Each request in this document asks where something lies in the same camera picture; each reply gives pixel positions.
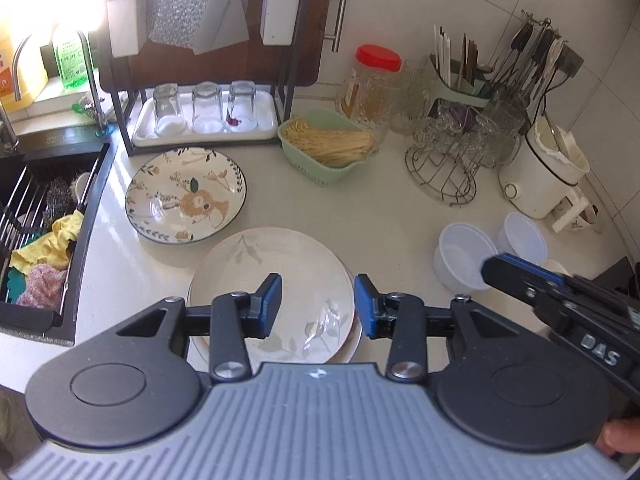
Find black dish rack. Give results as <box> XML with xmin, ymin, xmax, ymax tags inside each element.
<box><xmin>97</xmin><ymin>0</ymin><xmax>321</xmax><ymax>158</ymax></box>

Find glass jar red lid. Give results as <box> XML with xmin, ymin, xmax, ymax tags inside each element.
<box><xmin>336</xmin><ymin>45</ymin><xmax>403</xmax><ymax>133</ymax></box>

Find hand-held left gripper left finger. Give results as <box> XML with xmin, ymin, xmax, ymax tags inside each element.
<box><xmin>116</xmin><ymin>273</ymin><xmax>284</xmax><ymax>382</ymax></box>

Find white cutlery holder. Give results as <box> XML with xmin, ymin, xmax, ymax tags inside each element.
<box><xmin>106</xmin><ymin>0</ymin><xmax>141</xmax><ymax>58</ymax></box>
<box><xmin>261</xmin><ymin>0</ymin><xmax>305</xmax><ymax>46</ymax></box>

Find deer print plate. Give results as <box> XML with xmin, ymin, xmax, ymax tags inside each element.
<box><xmin>125</xmin><ymin>147</ymin><xmax>248</xmax><ymax>245</ymax></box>

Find bundle of chopsticks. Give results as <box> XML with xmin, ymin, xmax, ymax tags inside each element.
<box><xmin>432</xmin><ymin>24</ymin><xmax>481</xmax><ymax>88</ymax></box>

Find grey cutting board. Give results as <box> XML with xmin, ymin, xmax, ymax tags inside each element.
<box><xmin>192</xmin><ymin>0</ymin><xmax>251</xmax><ymax>56</ymax></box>

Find teal scrub pad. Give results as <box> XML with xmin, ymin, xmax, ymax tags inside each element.
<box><xmin>5</xmin><ymin>267</ymin><xmax>28</xmax><ymax>301</ymax></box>

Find brown wooden cutting board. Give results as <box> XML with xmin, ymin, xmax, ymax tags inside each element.
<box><xmin>97</xmin><ymin>0</ymin><xmax>352</xmax><ymax>93</ymax></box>

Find speckled cutting board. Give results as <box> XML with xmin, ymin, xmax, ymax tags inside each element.
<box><xmin>148</xmin><ymin>0</ymin><xmax>221</xmax><ymax>51</ymax></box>

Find pink cloth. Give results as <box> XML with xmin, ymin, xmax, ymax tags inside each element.
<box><xmin>17</xmin><ymin>265</ymin><xmax>68</xmax><ymax>308</ymax></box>

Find black sink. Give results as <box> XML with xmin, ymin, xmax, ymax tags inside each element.
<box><xmin>0</xmin><ymin>127</ymin><xmax>118</xmax><ymax>346</ymax></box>

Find steel wool scrubber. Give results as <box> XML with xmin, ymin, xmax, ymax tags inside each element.
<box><xmin>41</xmin><ymin>177</ymin><xmax>76</xmax><ymax>228</ymax></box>

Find black induction cooktop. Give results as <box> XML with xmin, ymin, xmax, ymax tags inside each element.
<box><xmin>596</xmin><ymin>255</ymin><xmax>640</xmax><ymax>293</ymax></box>

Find yellow bottle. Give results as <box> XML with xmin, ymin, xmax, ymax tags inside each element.
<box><xmin>0</xmin><ymin>25</ymin><xmax>48</xmax><ymax>113</ymax></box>

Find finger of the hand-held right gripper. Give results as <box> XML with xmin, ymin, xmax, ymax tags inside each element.
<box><xmin>481</xmin><ymin>253</ymin><xmax>640</xmax><ymax>331</ymax></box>

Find green chopstick holder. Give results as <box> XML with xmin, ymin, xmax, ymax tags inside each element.
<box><xmin>429</xmin><ymin>55</ymin><xmax>493</xmax><ymax>108</ymax></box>

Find yellow cloth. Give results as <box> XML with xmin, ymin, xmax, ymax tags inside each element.
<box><xmin>10</xmin><ymin>210</ymin><xmax>85</xmax><ymax>273</ymax></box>

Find cream leaf print plate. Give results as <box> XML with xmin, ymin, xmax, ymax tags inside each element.
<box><xmin>187</xmin><ymin>227</ymin><xmax>356</xmax><ymax>363</ymax></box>

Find white tray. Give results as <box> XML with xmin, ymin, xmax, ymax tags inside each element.
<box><xmin>131</xmin><ymin>91</ymin><xmax>280</xmax><ymax>148</ymax></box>

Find steel faucet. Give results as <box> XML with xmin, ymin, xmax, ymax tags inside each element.
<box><xmin>12</xmin><ymin>30</ymin><xmax>108</xmax><ymax>131</ymax></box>

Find wire cup rack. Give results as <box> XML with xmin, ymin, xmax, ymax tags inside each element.
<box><xmin>404</xmin><ymin>105</ymin><xmax>501</xmax><ymax>206</ymax></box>

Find person's right hand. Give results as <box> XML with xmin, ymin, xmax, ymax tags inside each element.
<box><xmin>597</xmin><ymin>417</ymin><xmax>640</xmax><ymax>458</ymax></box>

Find patterned glass pitcher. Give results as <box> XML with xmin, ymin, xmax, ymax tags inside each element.
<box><xmin>395</xmin><ymin>60</ymin><xmax>441</xmax><ymax>136</ymax></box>

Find green plastic basket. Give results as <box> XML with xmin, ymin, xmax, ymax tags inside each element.
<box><xmin>277</xmin><ymin>108</ymin><xmax>381</xmax><ymax>186</ymax></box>

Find cream plate brown rim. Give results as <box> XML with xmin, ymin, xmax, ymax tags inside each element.
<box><xmin>186</xmin><ymin>260</ymin><xmax>364</xmax><ymax>366</ymax></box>

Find tall patterned glass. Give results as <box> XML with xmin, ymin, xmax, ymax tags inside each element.
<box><xmin>477</xmin><ymin>101</ymin><xmax>526</xmax><ymax>167</ymax></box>

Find hanging kitchen utensils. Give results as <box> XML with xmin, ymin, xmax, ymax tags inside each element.
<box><xmin>492</xmin><ymin>9</ymin><xmax>571</xmax><ymax>106</ymax></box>

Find white plastic bowl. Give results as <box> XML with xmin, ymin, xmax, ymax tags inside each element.
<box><xmin>496</xmin><ymin>212</ymin><xmax>548</xmax><ymax>267</ymax></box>
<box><xmin>434</xmin><ymin>222</ymin><xmax>500</xmax><ymax>293</ymax></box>

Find green detergent bottle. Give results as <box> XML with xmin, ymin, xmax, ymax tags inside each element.
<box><xmin>51</xmin><ymin>22</ymin><xmax>88</xmax><ymax>92</ymax></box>

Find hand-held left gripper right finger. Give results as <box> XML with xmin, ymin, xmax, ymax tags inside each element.
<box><xmin>354</xmin><ymin>274</ymin><xmax>526</xmax><ymax>382</ymax></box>

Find cluster of small glass cups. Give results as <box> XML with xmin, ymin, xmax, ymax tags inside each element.
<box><xmin>415</xmin><ymin>102</ymin><xmax>481</xmax><ymax>166</ymax></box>

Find clear drinking glass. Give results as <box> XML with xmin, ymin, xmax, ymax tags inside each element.
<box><xmin>152</xmin><ymin>83</ymin><xmax>188</xmax><ymax>137</ymax></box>
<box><xmin>227</xmin><ymin>80</ymin><xmax>258</xmax><ymax>131</ymax></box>
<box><xmin>191</xmin><ymin>81</ymin><xmax>225</xmax><ymax>134</ymax></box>

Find deer print bowl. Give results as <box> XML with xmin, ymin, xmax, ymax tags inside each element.
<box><xmin>567</xmin><ymin>195</ymin><xmax>603</xmax><ymax>233</ymax></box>

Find dry noodles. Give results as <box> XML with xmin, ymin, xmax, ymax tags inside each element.
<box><xmin>282</xmin><ymin>116</ymin><xmax>376</xmax><ymax>167</ymax></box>

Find white electric pot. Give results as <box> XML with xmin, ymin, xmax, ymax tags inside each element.
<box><xmin>498</xmin><ymin>117</ymin><xmax>591</xmax><ymax>220</ymax></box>

